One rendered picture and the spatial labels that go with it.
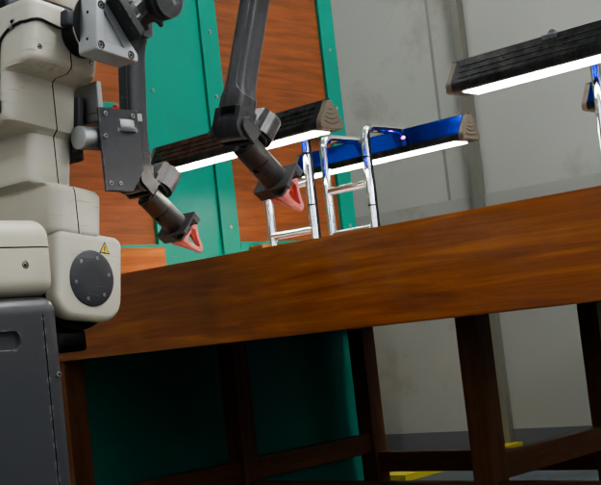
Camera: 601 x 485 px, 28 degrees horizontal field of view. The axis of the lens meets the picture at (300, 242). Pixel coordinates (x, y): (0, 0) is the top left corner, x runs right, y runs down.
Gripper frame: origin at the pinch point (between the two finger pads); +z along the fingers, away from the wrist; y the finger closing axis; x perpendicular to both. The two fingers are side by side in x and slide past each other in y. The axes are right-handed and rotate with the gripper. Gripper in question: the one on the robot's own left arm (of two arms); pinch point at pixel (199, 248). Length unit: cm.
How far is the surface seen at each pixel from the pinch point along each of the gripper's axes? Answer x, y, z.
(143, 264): -7.1, 34.7, 8.5
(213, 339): 31.3, -26.0, -2.3
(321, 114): -24.9, -36.8, -11.4
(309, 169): -30.2, -15.0, 8.1
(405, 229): 19, -80, -13
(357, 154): -61, 0, 31
